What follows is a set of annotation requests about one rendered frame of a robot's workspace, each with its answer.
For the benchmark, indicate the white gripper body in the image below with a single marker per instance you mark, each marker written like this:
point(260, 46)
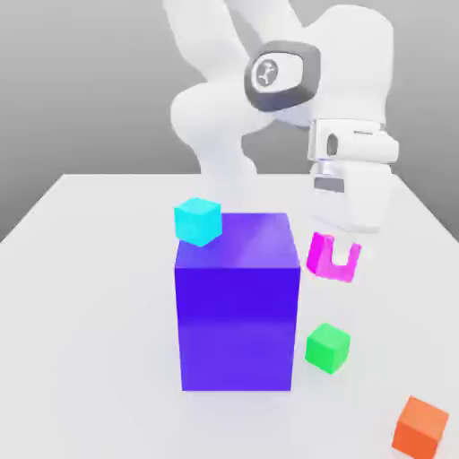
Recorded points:
point(365, 197)

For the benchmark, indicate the large purple box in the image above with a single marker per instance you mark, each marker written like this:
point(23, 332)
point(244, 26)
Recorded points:
point(236, 322)

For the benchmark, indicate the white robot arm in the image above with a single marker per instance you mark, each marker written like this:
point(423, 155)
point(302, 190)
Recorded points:
point(215, 118)

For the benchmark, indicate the small cyan cube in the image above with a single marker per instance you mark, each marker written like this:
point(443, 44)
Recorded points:
point(197, 222)

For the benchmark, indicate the small orange cube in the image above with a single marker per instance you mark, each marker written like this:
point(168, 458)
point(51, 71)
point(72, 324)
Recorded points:
point(419, 430)

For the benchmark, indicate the small green cube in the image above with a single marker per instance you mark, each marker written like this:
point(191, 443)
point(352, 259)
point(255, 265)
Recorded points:
point(327, 349)

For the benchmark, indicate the small magenta cube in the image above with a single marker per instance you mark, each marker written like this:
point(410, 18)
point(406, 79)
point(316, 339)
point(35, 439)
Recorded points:
point(317, 260)

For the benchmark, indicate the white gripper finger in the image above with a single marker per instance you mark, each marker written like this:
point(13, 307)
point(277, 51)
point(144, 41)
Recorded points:
point(341, 251)

